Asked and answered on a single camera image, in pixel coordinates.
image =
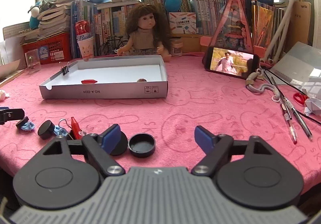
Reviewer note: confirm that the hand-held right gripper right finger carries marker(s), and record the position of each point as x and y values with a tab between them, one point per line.
202	138

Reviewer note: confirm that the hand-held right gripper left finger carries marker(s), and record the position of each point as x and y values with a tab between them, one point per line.
111	138

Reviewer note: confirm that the black round cap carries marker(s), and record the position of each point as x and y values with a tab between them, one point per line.
46	129
120	146
22	122
142	145

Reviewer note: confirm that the light blue piece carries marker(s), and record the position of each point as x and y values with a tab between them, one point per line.
60	130
28	126

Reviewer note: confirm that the red folding magnifier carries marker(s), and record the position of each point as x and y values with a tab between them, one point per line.
76	126
89	81

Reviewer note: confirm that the black binder clip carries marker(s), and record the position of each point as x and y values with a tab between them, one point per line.
65	123
65	68

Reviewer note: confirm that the shallow grey cardboard box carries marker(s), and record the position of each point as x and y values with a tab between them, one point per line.
100	73

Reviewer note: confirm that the crumpled white tissue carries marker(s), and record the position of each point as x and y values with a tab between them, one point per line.
3	95

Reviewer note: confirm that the open paper book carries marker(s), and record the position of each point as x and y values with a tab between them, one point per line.
10	73

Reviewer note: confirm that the pink printed towel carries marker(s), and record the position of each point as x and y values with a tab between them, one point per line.
175	111

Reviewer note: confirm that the clear plastic cup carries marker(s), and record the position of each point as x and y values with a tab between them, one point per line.
32	62

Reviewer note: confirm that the small brown round object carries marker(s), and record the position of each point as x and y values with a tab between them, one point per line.
142	80

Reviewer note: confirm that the red plastic crate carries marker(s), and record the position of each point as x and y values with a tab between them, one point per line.
55	48

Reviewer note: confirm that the black smartphone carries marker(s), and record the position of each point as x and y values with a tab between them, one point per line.
230	62

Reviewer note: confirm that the clear pen with red tip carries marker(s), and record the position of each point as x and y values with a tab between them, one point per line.
289	126

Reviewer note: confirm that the dark short pen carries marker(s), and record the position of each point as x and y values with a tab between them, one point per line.
287	108

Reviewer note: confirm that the black miniature bicycle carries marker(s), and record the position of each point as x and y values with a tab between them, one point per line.
110	47

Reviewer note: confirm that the small white lidded jar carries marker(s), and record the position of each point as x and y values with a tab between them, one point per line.
176	48

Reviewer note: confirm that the white paper cup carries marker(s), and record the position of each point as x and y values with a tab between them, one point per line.
85	48

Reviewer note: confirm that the blue and white plush toy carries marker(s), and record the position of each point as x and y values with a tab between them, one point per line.
33	19

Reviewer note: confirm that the black pen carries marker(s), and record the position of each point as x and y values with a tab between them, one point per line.
298	116

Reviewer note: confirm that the stack of lying books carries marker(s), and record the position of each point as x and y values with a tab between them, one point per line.
54	18

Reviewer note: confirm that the red drink can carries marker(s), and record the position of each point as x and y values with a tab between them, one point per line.
82	28

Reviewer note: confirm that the crumpled white paper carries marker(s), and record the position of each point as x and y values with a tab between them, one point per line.
313	107

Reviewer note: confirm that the colourful stationery box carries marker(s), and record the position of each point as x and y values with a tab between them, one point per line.
182	23

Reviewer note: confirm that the curly brown haired doll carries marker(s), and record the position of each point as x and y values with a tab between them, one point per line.
146	25

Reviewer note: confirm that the row of upright books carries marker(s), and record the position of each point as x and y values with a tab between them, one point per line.
107	18
200	10

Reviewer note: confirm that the clear plastic folder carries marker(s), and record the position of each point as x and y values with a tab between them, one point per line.
298	63

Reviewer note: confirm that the pink triangular phone stand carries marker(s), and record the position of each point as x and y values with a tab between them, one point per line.
235	20

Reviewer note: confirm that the row of thin magazines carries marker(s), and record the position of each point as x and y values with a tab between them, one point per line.
268	25

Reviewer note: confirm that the white plastic pipe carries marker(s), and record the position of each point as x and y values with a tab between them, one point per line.
284	20

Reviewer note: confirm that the brown cardboard box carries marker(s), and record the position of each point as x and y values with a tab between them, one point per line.
301	25

